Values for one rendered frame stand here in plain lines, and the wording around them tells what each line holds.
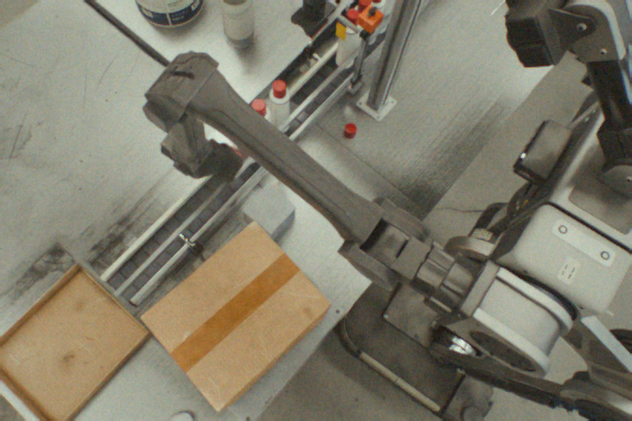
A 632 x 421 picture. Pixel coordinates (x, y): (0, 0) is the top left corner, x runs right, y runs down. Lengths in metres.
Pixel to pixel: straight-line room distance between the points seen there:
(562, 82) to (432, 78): 1.33
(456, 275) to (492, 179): 1.81
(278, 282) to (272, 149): 0.44
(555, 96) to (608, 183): 2.04
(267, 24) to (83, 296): 0.92
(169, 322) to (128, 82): 0.81
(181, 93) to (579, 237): 0.54
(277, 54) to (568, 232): 1.04
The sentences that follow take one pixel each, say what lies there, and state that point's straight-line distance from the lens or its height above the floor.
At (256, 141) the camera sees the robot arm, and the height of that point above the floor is 1.55.
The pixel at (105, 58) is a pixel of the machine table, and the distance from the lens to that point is 1.71.
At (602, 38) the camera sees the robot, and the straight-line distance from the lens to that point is 0.65.
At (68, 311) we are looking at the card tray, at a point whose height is 0.83.
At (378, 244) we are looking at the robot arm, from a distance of 0.75.
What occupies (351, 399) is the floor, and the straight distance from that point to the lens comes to 2.19.
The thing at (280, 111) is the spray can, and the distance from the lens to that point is 1.34.
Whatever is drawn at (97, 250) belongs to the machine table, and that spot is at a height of 0.83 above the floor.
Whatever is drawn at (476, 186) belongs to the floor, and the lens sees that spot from 2.48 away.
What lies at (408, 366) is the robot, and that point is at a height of 0.24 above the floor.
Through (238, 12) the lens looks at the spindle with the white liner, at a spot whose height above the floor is 1.03.
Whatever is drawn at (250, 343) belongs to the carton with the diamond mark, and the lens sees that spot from 1.06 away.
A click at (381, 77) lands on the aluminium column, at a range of 1.44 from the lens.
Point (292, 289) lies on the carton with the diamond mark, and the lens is 1.07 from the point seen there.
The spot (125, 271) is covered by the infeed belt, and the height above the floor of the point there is 0.88.
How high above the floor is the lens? 2.17
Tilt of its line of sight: 72 degrees down
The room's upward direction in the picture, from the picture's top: 5 degrees clockwise
